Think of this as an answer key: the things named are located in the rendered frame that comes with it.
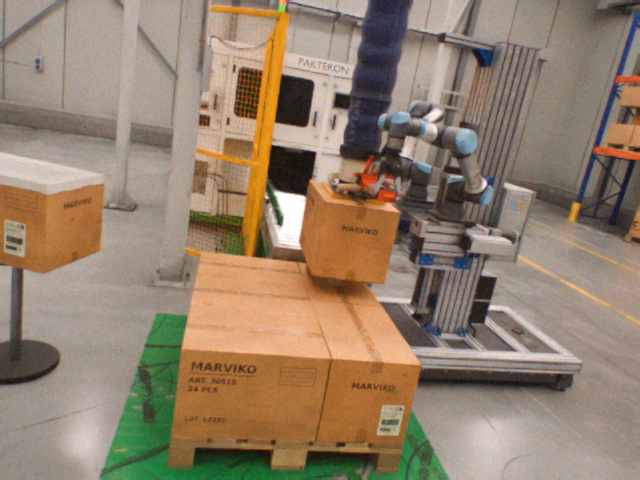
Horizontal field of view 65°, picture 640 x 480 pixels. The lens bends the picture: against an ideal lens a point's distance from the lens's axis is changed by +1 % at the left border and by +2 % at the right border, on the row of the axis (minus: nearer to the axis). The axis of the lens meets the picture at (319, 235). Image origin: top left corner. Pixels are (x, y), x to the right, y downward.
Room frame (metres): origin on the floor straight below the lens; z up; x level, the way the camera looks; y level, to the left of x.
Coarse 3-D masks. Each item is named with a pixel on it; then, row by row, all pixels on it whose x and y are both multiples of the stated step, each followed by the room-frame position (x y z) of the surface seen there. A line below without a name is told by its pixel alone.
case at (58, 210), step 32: (0, 160) 2.31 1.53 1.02; (32, 160) 2.43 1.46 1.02; (0, 192) 2.05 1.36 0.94; (32, 192) 2.03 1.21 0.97; (64, 192) 2.12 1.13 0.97; (96, 192) 2.35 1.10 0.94; (0, 224) 2.05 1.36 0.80; (32, 224) 2.03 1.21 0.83; (64, 224) 2.13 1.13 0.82; (96, 224) 2.37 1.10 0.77; (0, 256) 2.05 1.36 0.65; (32, 256) 2.03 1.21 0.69; (64, 256) 2.14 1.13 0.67
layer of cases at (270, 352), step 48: (240, 288) 2.43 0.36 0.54; (288, 288) 2.54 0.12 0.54; (336, 288) 2.67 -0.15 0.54; (192, 336) 1.84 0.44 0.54; (240, 336) 1.91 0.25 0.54; (288, 336) 1.98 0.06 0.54; (336, 336) 2.07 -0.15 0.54; (384, 336) 2.16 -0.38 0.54; (192, 384) 1.74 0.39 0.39; (240, 384) 1.78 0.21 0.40; (288, 384) 1.82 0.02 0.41; (336, 384) 1.87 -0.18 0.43; (384, 384) 1.91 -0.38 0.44; (192, 432) 1.75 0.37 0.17; (240, 432) 1.79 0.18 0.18; (288, 432) 1.83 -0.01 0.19; (336, 432) 1.88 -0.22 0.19; (384, 432) 1.92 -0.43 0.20
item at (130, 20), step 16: (128, 0) 5.50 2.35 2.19; (128, 16) 5.50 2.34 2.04; (448, 16) 6.25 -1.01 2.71; (128, 32) 5.50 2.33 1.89; (128, 48) 5.51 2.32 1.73; (448, 48) 6.24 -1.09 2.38; (128, 64) 5.51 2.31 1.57; (128, 80) 5.51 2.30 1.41; (432, 80) 6.30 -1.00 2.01; (128, 96) 5.51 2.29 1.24; (432, 96) 6.23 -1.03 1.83; (128, 112) 5.51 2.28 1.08; (128, 128) 5.52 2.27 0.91; (128, 144) 5.57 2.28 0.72; (416, 160) 6.24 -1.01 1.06
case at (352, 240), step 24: (312, 192) 2.84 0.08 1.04; (312, 216) 2.71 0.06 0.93; (336, 216) 2.45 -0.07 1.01; (360, 216) 2.48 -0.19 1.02; (384, 216) 2.50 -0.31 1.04; (312, 240) 2.59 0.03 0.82; (336, 240) 2.46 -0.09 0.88; (360, 240) 2.48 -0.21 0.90; (384, 240) 2.51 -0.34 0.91; (312, 264) 2.47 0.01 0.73; (336, 264) 2.46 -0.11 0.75; (360, 264) 2.49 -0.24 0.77; (384, 264) 2.51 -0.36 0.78
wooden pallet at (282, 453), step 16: (176, 448) 1.74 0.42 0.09; (192, 448) 1.75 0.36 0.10; (256, 448) 1.80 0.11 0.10; (272, 448) 1.82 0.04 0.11; (288, 448) 1.83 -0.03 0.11; (304, 448) 1.85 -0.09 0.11; (320, 448) 1.86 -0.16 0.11; (336, 448) 1.88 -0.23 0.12; (352, 448) 1.89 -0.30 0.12; (368, 448) 1.91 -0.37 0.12; (384, 448) 1.92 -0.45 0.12; (400, 448) 1.94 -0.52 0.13; (176, 464) 1.74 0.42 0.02; (192, 464) 1.75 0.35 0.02; (272, 464) 1.82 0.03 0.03; (288, 464) 1.83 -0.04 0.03; (304, 464) 1.85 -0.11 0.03; (384, 464) 1.93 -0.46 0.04
